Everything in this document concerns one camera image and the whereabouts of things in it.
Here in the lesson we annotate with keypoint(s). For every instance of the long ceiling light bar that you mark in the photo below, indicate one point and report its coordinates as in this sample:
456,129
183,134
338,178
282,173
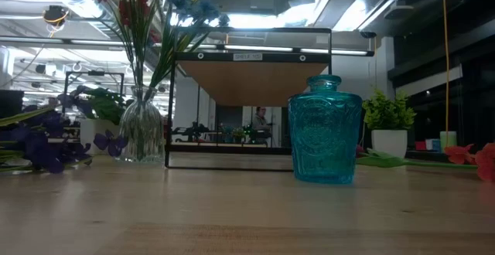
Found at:
259,48

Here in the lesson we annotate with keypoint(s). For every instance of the teal embossed glass vase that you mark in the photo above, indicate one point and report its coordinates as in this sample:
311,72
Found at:
325,131

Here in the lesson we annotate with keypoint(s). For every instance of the pale green cup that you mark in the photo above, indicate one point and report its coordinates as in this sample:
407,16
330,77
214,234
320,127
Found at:
448,139

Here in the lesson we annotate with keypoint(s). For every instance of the black monitor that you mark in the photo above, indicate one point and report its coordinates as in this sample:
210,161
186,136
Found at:
11,102

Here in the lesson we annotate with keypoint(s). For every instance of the dark-green leafy potted plant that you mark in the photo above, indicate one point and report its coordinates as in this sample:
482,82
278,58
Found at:
102,106

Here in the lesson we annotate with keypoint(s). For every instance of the black ceiling dome camera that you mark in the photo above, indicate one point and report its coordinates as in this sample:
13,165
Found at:
54,14

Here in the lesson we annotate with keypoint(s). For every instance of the clear ribbed glass vase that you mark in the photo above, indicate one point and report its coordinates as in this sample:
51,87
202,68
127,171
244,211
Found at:
141,127

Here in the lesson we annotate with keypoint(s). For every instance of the red artificial flower bunch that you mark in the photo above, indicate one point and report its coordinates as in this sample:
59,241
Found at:
131,0

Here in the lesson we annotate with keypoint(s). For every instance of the wooden shelf with black frame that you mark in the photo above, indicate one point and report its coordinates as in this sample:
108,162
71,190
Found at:
251,81

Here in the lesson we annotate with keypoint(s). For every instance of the person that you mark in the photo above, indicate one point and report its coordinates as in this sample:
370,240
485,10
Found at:
261,120

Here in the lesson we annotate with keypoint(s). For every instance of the black background rack frame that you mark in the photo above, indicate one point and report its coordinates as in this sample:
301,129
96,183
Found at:
94,73

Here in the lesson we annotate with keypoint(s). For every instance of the small light-green potted plant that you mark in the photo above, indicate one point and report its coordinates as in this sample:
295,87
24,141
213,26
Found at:
388,112

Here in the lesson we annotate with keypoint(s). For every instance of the blue artificial flower bunch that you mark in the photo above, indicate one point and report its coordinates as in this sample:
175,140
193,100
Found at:
201,9

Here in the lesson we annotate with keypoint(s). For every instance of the dark red artificial tulip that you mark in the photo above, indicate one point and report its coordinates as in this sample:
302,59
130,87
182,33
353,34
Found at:
383,160

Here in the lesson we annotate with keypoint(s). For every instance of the purple artificial flower bunch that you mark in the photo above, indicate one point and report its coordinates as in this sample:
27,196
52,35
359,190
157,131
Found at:
42,143

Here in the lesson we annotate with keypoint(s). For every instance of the red cup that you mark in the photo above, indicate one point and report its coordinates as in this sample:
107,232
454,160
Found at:
420,145

